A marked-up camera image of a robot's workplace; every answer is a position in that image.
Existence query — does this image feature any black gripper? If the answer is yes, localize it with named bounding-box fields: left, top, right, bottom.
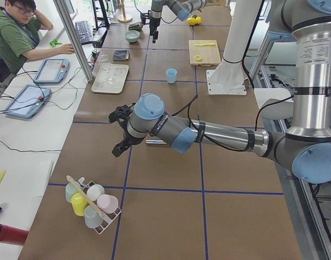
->
left=112, top=128, right=144, bottom=157
left=150, top=16, right=161, bottom=43

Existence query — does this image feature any metal muddler stick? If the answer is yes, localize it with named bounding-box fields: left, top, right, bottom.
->
left=145, top=140, right=167, bottom=145

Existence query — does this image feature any yellow lemon half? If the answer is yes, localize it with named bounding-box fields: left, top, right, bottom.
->
left=194, top=55, right=202, bottom=61

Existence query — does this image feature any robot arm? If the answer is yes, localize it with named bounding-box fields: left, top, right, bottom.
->
left=147, top=0, right=206, bottom=43
left=109, top=1, right=331, bottom=184

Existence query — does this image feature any light blue cup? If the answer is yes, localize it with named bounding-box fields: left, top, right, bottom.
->
left=166, top=68, right=177, bottom=84

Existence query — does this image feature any white cup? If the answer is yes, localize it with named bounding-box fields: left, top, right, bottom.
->
left=87, top=184, right=105, bottom=201

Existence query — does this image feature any pink cup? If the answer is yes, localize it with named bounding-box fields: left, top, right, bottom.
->
left=96, top=194, right=119, bottom=213

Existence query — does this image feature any green cup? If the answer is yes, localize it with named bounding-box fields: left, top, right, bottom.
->
left=65, top=183, right=77, bottom=203

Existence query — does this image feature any yellow cup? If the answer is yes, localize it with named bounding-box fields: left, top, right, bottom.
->
left=70, top=192, right=88, bottom=217

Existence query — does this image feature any white cup rack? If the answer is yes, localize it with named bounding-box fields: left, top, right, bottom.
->
left=66, top=175, right=121, bottom=234

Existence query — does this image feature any grey cup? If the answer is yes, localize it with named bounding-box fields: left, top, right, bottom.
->
left=84, top=206, right=103, bottom=229

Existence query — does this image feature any metal ice scoop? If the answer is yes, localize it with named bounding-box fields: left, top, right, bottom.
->
left=128, top=22, right=144, bottom=31

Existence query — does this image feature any green bowl with ice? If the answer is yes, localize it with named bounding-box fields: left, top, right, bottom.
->
left=124, top=30, right=140, bottom=43

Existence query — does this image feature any wooden mug tree stand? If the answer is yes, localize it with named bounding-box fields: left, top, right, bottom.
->
left=117, top=0, right=133, bottom=23

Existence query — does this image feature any grey folded cloth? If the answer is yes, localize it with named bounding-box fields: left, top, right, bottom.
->
left=113, top=50, right=129, bottom=61

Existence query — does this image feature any yellow plastic knife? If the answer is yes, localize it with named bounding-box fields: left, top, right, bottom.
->
left=194, top=42, right=216, bottom=47

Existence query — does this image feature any wooden cutting board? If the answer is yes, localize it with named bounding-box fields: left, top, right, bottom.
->
left=189, top=40, right=221, bottom=66

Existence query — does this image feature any clear wine glass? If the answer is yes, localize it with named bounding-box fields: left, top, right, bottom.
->
left=98, top=54, right=115, bottom=84

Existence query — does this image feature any cream serving tray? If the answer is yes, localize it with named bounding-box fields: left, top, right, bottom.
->
left=91, top=63, right=129, bottom=94

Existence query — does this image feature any black keyboard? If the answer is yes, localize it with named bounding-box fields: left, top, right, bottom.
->
left=75, top=21, right=93, bottom=45

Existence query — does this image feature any green clamp tool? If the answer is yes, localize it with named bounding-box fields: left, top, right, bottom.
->
left=49, top=39, right=62, bottom=48

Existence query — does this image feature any upper blue teach pendant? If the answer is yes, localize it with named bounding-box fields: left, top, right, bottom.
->
left=33, top=58, right=70, bottom=85

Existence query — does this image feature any blue teach pendant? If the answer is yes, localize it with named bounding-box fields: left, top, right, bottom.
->
left=3, top=84, right=51, bottom=119
left=33, top=58, right=70, bottom=85

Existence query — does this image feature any lower blue teach pendant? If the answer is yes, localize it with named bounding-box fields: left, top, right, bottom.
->
left=3, top=84, right=51, bottom=119

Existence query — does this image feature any white chair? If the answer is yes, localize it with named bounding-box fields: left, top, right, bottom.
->
left=254, top=88, right=294, bottom=120

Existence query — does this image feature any seated person green shirt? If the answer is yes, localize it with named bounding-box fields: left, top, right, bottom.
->
left=0, top=1, right=74, bottom=75

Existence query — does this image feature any red cylinder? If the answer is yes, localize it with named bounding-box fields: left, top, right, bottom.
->
left=0, top=224, right=29, bottom=246

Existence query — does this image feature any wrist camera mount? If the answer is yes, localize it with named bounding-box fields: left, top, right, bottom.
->
left=108, top=102, right=135, bottom=127
left=140, top=10, right=152, bottom=25

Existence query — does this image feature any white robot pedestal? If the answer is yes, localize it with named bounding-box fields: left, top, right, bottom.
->
left=207, top=0, right=264, bottom=95

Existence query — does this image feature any aluminium frame post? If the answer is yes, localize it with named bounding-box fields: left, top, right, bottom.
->
left=53, top=0, right=94, bottom=82

